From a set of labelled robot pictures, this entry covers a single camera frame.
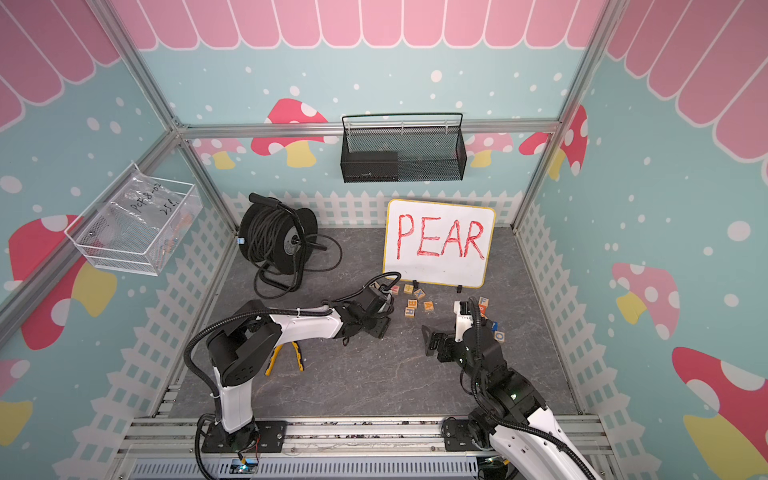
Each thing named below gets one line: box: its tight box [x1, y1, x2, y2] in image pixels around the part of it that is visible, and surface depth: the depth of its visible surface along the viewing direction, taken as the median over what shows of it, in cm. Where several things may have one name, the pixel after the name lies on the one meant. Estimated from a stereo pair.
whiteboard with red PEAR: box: [382, 198, 496, 289], surface depth 99 cm
